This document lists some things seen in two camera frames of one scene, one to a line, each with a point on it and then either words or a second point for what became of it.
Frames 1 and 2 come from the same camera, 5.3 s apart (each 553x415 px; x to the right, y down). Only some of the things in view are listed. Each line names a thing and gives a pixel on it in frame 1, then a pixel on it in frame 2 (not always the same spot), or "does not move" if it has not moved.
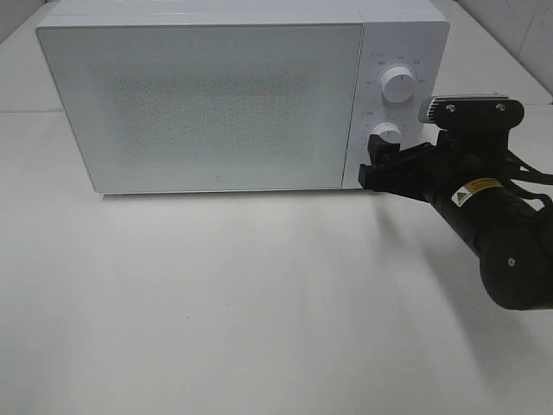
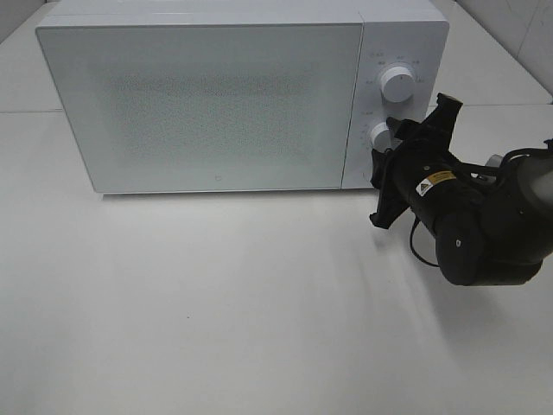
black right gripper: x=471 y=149 -> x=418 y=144
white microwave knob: x=397 y=84 does not move
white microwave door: x=210 y=107 does not move
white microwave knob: x=389 y=131 does not move
